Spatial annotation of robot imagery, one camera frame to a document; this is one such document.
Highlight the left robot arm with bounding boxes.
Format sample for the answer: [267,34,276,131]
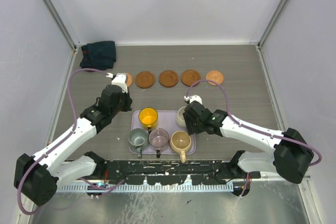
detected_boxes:
[14,83,132,206]

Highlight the purple glass mug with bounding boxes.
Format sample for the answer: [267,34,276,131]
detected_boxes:
[149,128,170,158]

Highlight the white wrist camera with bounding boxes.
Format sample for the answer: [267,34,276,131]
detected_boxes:
[184,95,203,104]
[106,73,129,93]

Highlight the dark blue folded cloth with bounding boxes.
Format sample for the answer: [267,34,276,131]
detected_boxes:
[80,41,117,71]

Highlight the yellow glass mug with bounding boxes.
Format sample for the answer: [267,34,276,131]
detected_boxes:
[139,108,159,132]

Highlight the brown wooden saucer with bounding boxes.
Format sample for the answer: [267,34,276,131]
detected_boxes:
[159,70,178,88]
[181,69,201,87]
[135,71,155,89]

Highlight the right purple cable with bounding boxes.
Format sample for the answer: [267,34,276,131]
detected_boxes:
[184,79,323,199]

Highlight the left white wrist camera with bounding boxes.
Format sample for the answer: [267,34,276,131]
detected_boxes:
[106,73,129,93]

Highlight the slotted cable duct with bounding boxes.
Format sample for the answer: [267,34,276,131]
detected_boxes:
[57,181,234,193]

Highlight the woven rattan coaster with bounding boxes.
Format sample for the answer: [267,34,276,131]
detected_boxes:
[126,73,133,87]
[205,70,224,86]

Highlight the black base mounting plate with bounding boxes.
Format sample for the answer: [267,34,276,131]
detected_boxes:
[75,159,261,186]

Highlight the white ceramic mug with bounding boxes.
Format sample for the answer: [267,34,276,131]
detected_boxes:
[175,106,186,128]

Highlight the beige ceramic mug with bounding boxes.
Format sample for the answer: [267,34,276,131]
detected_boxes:
[169,131,192,163]

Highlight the purple cable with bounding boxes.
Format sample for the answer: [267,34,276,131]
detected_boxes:
[18,68,127,215]
[184,79,323,199]

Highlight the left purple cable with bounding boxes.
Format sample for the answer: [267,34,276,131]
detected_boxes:
[18,68,127,215]

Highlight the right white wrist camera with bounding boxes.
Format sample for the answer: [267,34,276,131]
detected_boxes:
[184,95,203,104]

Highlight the grey-green ceramic mug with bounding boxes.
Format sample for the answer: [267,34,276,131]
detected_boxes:
[129,129,149,158]

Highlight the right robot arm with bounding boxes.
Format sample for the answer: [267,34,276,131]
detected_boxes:
[183,101,314,184]

